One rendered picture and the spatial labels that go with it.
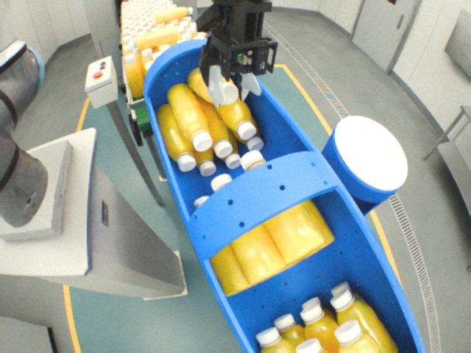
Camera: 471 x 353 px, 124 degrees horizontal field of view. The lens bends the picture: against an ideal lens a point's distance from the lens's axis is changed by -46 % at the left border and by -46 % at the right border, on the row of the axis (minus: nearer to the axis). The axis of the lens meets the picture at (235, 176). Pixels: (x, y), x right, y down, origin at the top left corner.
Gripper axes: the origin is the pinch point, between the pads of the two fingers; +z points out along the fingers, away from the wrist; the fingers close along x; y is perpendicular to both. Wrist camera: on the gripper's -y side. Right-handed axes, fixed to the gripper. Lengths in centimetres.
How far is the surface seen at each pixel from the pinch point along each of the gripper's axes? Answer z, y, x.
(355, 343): 4.6, 46.1, -0.7
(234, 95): -0.1, 0.4, 1.0
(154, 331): 121, 35, -66
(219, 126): 11.9, -4.0, -0.2
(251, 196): -1.3, 20.1, -5.9
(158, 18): 7, -83, 0
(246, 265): 8.2, 26.4, -8.6
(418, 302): 122, 125, 119
